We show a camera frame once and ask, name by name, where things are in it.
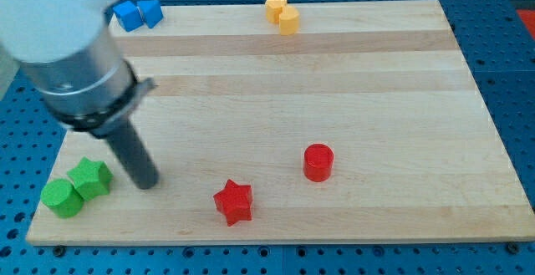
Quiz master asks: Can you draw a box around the red cylinder block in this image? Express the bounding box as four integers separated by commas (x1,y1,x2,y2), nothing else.
303,144,334,182

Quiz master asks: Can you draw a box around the blue cube block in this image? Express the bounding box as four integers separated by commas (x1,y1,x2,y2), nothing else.
112,1,144,32

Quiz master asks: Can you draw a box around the red star block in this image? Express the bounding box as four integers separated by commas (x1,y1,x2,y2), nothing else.
213,180,253,227

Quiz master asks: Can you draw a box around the green cylinder block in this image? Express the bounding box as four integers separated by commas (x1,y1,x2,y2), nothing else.
40,179,84,218

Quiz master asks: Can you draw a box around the wooden board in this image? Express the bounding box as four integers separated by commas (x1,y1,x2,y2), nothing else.
27,0,534,246

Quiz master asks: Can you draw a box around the yellow hexagon block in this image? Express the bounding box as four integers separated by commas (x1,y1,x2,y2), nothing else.
264,0,288,23

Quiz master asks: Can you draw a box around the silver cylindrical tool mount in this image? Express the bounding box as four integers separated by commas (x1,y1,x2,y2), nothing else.
22,28,155,139

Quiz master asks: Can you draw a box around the red object at edge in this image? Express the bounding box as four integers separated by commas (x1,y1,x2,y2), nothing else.
517,9,535,38

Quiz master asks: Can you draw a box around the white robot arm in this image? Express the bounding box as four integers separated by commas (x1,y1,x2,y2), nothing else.
1,0,159,190

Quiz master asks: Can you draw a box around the green star block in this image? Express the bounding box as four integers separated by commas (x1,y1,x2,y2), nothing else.
67,157,113,201

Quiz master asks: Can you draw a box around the blue pentagon block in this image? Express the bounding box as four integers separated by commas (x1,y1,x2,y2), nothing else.
137,0,164,28

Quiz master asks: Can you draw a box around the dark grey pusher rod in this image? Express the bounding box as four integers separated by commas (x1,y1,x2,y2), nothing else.
104,120,159,190

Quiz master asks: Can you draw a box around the yellow cylinder block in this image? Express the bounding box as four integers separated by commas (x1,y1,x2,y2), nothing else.
279,5,300,35

